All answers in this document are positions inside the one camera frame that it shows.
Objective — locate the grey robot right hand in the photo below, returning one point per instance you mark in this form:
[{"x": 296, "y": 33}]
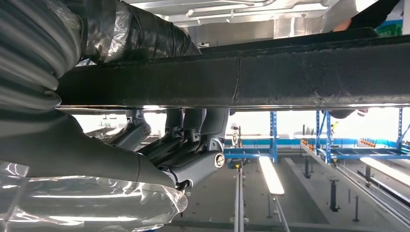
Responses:
[{"x": 80, "y": 160}]

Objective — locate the white ceiling light strip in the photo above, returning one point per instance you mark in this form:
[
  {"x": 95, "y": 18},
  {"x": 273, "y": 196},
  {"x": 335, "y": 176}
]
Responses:
[
  {"x": 387, "y": 171},
  {"x": 270, "y": 176}
]

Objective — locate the green crate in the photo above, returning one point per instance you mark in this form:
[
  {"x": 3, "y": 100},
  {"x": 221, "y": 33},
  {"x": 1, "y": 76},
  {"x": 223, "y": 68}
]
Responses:
[{"x": 389, "y": 30}]

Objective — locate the grey ceiling rail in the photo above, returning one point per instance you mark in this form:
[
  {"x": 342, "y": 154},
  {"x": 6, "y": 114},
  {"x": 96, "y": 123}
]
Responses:
[{"x": 238, "y": 198}]

